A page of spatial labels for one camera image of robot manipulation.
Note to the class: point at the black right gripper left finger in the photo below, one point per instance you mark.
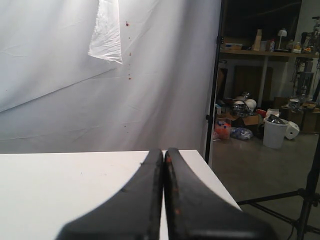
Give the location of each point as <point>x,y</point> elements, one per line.
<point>133,213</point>

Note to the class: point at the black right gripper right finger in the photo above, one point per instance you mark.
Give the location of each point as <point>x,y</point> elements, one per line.
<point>195,212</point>

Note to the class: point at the orange bag on floor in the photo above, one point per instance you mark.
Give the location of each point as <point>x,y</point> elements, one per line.
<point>222,128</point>

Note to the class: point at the black backdrop stand pole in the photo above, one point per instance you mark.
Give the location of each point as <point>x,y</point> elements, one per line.
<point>210,117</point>

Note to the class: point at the white plastic bucket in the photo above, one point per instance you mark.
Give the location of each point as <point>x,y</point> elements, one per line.
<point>274,133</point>

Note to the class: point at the black tripod stand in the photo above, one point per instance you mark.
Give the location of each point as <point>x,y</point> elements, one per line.
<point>298,159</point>

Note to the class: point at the white paper towel roll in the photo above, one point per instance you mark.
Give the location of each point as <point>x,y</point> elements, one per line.
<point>292,130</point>

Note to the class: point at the white backdrop cloth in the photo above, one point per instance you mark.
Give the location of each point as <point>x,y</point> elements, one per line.
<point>55,97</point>

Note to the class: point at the wooden shelf with clutter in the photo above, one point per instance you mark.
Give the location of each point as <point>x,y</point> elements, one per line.
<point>239,48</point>

